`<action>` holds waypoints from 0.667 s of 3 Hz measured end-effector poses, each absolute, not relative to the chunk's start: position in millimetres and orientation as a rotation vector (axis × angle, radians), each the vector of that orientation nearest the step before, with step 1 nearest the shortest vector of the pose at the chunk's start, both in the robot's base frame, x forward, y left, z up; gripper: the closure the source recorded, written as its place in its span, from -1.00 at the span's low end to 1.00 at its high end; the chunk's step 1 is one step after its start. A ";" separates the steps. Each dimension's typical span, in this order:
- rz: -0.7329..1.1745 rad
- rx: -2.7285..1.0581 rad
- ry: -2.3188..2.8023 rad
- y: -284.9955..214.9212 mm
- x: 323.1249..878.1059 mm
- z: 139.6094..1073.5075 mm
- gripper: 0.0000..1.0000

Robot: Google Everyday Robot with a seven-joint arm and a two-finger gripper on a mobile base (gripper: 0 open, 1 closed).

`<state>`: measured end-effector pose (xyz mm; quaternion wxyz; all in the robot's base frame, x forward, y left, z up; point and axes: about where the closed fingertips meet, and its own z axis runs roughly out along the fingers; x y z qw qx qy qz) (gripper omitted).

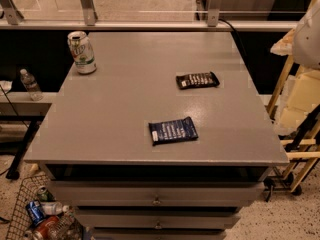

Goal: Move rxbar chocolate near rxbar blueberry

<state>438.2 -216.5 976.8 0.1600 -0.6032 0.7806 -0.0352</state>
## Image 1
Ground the black chocolate rxbar wrapper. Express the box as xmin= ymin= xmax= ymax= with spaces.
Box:
xmin=176 ymin=72 xmax=220 ymax=90

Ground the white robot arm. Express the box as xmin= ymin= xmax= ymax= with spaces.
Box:
xmin=292 ymin=0 xmax=320 ymax=70

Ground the blue blueberry rxbar wrapper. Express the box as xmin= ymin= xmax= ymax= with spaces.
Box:
xmin=148 ymin=117 xmax=198 ymax=145

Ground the white green soda can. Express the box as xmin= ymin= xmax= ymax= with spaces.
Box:
xmin=67 ymin=31 xmax=97 ymax=74

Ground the middle grey drawer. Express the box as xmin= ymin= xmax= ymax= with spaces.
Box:
xmin=76 ymin=208 xmax=240 ymax=230

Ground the bottom grey drawer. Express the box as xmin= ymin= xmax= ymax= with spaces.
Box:
xmin=92 ymin=229 xmax=226 ymax=240

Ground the clear plastic water bottle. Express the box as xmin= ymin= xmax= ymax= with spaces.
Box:
xmin=20 ymin=69 xmax=43 ymax=101

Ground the grey side bench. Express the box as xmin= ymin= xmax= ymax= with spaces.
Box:
xmin=0 ymin=92 xmax=56 ymax=180

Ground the plastic bottle in basket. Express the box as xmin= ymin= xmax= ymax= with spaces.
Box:
xmin=41 ymin=202 xmax=70 ymax=215

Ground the blue soda can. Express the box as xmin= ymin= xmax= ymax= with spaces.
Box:
xmin=25 ymin=200 xmax=46 ymax=226

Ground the red soda can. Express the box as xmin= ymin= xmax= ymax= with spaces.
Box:
xmin=33 ymin=216 xmax=59 ymax=240

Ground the black power cable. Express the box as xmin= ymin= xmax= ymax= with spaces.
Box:
xmin=218 ymin=17 xmax=249 ymax=63

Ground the wire mesh trash basket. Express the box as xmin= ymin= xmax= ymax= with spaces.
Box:
xmin=4 ymin=173 xmax=84 ymax=240

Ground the metal window rail frame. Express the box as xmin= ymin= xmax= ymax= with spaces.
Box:
xmin=1 ymin=0 xmax=314 ymax=32

